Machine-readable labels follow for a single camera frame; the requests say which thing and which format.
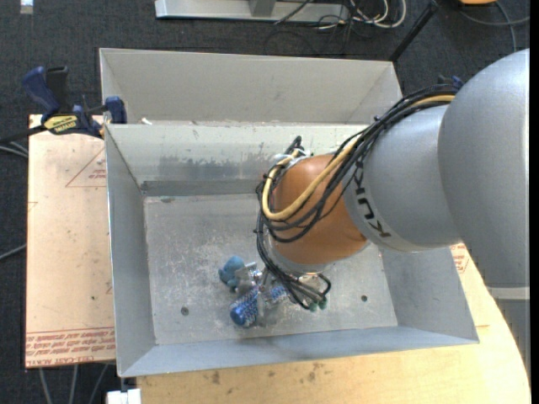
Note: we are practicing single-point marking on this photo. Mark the blue spiky roller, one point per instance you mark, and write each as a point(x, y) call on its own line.
point(243, 309)

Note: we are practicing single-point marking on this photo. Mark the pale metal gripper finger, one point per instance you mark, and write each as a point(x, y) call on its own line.
point(247, 278)
point(275, 296)

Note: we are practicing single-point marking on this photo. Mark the grey metal bin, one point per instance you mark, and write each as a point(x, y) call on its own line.
point(198, 242)

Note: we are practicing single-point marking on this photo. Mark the brown cardboard board, red print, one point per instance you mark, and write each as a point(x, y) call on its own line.
point(67, 246)

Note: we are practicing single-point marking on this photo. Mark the teal toy animal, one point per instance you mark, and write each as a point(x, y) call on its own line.
point(231, 268)

